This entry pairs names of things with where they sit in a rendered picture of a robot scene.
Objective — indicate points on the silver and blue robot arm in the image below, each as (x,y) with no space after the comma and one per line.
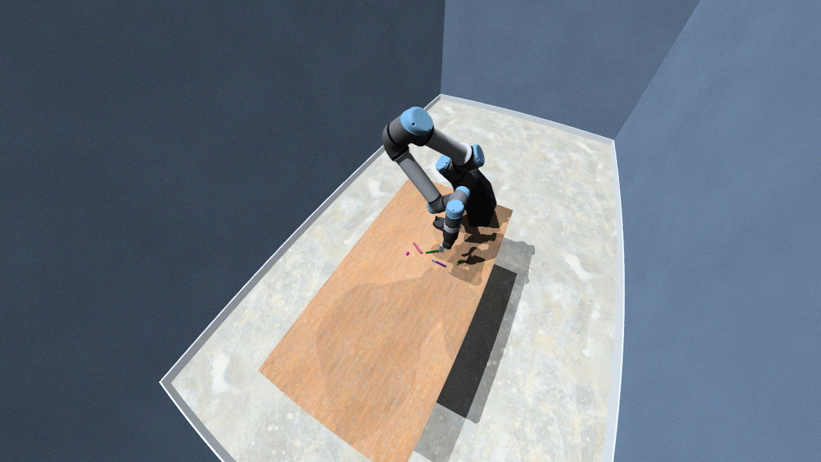
(415,126)

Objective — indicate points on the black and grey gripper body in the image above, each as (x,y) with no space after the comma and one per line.
(449,234)

